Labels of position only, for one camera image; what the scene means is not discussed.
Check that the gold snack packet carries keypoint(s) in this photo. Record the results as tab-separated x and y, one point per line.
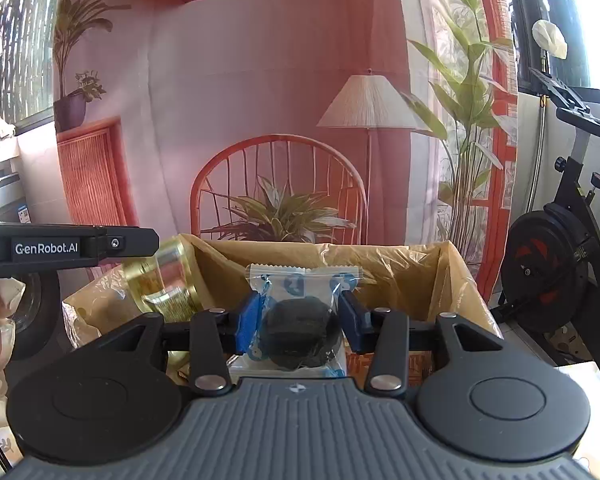
164	282

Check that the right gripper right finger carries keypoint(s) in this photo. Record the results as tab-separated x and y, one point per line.
384	333

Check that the black exercise bike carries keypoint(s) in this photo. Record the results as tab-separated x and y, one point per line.
551	269

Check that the white washing machine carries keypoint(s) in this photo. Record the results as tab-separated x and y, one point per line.
37	317

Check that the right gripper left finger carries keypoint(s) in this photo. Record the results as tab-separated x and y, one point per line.
214	336

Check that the clear blue cookie packet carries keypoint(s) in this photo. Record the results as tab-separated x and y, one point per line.
299	335

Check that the printed room backdrop cloth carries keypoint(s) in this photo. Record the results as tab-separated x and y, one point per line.
358	122

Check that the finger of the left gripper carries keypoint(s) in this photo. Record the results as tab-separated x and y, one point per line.
69	246

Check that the cardboard box with plastic liner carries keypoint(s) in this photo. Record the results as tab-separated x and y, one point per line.
420	281

